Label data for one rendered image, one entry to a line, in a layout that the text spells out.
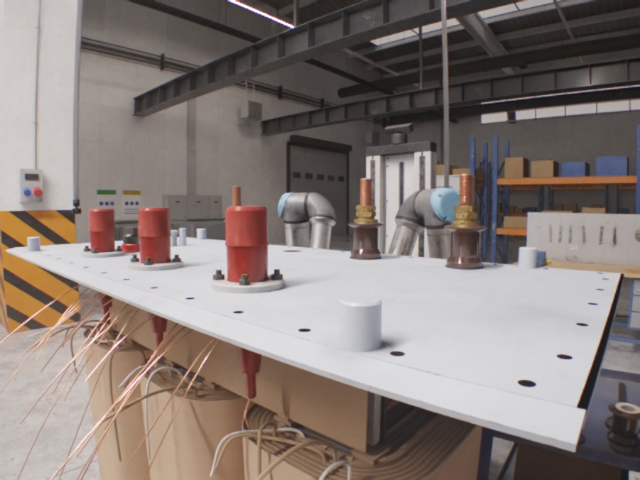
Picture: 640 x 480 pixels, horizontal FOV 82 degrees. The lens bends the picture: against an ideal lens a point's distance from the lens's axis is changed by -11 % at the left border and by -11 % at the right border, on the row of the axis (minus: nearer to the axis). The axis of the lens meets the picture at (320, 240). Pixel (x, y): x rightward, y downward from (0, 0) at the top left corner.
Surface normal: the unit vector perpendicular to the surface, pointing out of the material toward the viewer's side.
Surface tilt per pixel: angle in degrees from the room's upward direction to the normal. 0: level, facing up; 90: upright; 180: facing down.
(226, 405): 90
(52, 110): 90
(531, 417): 11
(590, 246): 90
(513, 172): 90
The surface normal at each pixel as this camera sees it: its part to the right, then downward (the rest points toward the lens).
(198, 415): -0.07, 0.07
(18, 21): 0.76, 0.05
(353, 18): -0.65, 0.06
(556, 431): -0.12, -0.97
